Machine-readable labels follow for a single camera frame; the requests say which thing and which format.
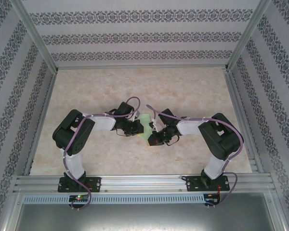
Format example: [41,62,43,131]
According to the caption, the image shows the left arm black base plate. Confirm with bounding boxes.
[57,177,102,193]

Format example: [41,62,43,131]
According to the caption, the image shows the aluminium mounting rail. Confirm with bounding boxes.
[13,175,277,193]

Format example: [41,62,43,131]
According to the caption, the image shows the slotted grey cable duct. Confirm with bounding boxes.
[23,193,205,204]

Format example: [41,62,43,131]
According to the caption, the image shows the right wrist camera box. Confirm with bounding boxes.
[148,117,159,132]

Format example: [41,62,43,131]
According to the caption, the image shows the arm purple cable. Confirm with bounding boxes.
[62,96,143,211]
[146,103,245,210]

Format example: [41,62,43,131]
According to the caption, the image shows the grey metal sheet panel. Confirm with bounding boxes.
[13,203,280,231]

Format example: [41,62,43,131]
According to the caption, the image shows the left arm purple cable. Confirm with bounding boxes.
[62,96,143,211]

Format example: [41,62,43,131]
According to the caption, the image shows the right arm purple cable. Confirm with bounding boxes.
[146,103,245,210]

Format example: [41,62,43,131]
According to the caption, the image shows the aluminium frame post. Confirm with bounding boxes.
[225,0,272,72]
[11,0,58,73]

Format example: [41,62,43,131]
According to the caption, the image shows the green paper sheet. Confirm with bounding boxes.
[136,112,155,143]

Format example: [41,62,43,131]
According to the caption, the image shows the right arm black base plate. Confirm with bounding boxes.
[185,175,231,193]

